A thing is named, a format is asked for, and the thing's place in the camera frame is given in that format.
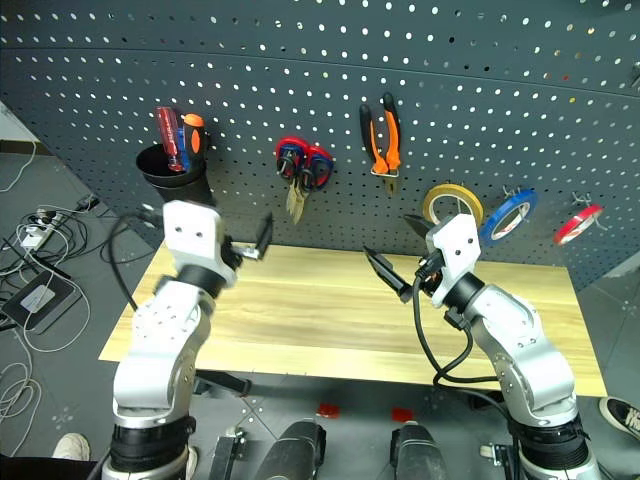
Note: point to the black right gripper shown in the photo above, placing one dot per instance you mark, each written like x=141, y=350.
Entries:
x=434, y=284

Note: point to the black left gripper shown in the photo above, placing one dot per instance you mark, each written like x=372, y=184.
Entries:
x=234, y=255

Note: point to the yellow tape roll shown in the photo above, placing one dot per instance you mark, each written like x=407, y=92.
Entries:
x=430, y=200

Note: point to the orange and black pliers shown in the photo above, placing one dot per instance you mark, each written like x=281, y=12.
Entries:
x=380, y=150

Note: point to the orange and black screwdriver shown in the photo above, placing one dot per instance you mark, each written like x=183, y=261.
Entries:
x=195, y=137

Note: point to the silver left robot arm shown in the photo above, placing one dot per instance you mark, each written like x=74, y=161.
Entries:
x=155, y=350

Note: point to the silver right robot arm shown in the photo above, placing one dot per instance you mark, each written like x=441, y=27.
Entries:
x=530, y=360

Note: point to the metal pegboard hook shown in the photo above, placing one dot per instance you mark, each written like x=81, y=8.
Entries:
x=452, y=200
x=511, y=192
x=582, y=200

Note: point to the blue tape roll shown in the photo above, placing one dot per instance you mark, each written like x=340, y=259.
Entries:
x=492, y=232

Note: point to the red and blue scissors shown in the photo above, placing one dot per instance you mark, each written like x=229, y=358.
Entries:
x=322, y=165

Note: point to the black cup holder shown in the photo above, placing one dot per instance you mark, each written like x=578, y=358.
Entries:
x=172, y=182

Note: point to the red tape roll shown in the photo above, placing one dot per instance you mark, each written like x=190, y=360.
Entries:
x=567, y=232

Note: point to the dark grey perforated pegboard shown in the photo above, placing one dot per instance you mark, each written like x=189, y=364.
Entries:
x=320, y=65

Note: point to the dark rounded shape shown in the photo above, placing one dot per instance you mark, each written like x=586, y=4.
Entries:
x=295, y=455
x=417, y=455

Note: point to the white power strip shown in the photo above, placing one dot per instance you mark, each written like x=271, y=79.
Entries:
x=34, y=240

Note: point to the grey flat box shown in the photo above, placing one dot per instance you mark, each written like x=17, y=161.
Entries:
x=37, y=300

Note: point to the black sneaker with white sole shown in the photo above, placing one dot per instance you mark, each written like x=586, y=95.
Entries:
x=622, y=415

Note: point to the white shoe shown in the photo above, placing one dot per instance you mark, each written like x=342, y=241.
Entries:
x=72, y=446

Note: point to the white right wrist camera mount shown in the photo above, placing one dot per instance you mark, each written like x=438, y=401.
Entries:
x=457, y=245

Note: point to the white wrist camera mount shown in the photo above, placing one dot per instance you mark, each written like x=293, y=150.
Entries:
x=457, y=245
x=192, y=235

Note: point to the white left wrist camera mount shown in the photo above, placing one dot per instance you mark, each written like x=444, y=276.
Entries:
x=192, y=235

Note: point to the black table frame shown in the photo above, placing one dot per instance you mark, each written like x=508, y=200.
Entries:
x=225, y=384

